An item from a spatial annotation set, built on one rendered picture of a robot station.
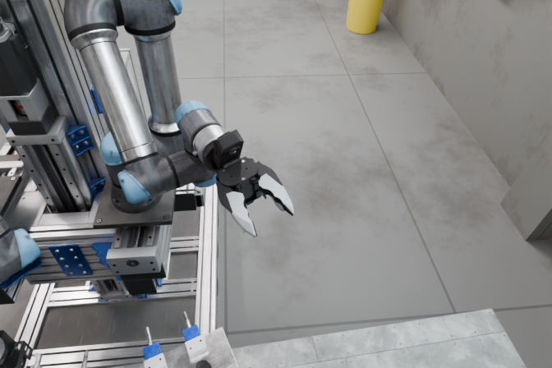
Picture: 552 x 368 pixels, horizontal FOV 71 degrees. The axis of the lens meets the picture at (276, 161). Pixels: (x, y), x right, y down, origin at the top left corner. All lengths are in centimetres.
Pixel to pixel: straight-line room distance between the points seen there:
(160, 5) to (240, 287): 163
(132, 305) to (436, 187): 206
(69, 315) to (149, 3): 154
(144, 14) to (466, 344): 123
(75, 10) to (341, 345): 107
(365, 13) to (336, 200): 259
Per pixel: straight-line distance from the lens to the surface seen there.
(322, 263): 232
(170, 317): 196
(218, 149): 63
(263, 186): 66
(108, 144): 112
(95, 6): 89
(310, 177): 275
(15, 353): 108
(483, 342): 140
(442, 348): 134
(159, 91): 103
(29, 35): 118
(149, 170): 84
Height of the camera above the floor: 195
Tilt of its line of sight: 43 degrees down
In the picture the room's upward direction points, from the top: 3 degrees clockwise
